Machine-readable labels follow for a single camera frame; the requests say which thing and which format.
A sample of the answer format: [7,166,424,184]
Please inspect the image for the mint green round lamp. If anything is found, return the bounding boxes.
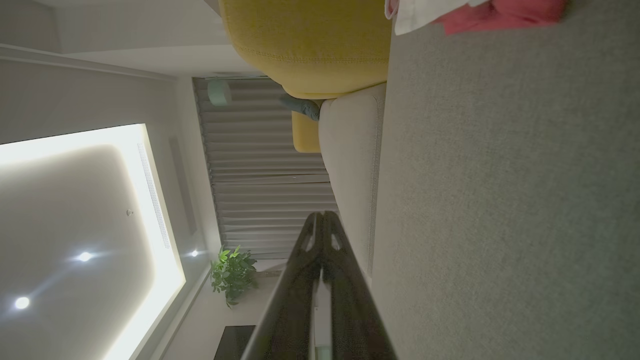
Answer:
[207,79,232,107]

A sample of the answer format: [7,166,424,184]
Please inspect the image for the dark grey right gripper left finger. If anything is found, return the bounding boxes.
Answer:
[241,211,324,360]

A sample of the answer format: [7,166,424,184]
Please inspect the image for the small yellow sofa cushion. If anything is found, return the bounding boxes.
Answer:
[291,111,322,153]

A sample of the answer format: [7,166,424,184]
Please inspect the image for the white cloth garment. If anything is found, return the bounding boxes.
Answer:
[384,0,493,36]

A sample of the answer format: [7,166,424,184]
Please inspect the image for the green potted plant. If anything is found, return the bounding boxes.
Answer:
[210,245,259,308]

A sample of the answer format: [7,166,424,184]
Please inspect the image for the red shorts with white band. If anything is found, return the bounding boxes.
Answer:
[432,0,568,36]

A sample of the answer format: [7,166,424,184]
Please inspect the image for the light grey sofa backrest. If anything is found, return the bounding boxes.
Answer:
[318,82,387,288]

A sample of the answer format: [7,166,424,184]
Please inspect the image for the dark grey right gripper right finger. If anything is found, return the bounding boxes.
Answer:
[321,211,399,360]

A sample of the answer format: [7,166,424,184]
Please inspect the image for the grey fabric sofa seat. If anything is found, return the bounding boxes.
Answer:
[371,0,640,360]

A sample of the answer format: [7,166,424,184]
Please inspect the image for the grey pleated curtain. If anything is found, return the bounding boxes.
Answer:
[193,77,341,261]

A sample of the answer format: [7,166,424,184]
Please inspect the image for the teal pillow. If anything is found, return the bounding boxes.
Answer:
[279,95,321,122]

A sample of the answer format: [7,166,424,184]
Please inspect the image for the black flat screen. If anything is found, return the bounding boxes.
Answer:
[214,325,257,360]

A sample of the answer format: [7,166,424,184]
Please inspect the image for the recessed ceiling light panel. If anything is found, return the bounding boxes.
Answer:
[0,123,187,360]

